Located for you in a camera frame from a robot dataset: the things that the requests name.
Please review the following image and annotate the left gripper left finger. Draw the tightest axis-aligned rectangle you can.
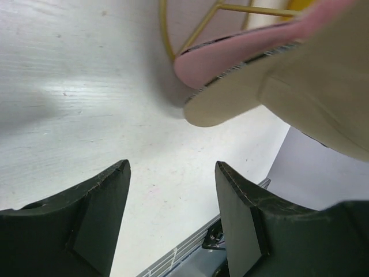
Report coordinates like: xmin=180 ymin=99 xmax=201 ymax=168
xmin=1 ymin=160 xmax=131 ymax=276

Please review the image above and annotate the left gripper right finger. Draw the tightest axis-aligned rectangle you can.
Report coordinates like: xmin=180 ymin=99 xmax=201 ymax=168
xmin=215 ymin=162 xmax=368 ymax=276

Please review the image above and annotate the beige baseball cap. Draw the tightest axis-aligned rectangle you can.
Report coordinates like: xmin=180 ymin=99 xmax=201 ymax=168
xmin=184 ymin=1 xmax=368 ymax=161

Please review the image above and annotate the pink baseball cap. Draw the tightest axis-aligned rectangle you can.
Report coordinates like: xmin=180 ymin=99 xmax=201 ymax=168
xmin=174 ymin=6 xmax=314 ymax=89

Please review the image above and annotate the yellow plastic tray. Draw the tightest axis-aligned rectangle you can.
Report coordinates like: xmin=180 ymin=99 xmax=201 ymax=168
xmin=286 ymin=0 xmax=315 ymax=11

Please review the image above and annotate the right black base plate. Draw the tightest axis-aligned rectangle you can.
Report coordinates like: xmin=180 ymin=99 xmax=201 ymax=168
xmin=202 ymin=221 xmax=225 ymax=250

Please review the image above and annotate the aluminium frame rail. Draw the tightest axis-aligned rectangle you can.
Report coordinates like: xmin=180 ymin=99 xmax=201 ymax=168
xmin=139 ymin=176 xmax=270 ymax=276

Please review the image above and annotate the gold wire hat stand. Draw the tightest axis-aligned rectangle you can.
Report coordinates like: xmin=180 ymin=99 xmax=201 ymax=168
xmin=159 ymin=0 xmax=301 ymax=62

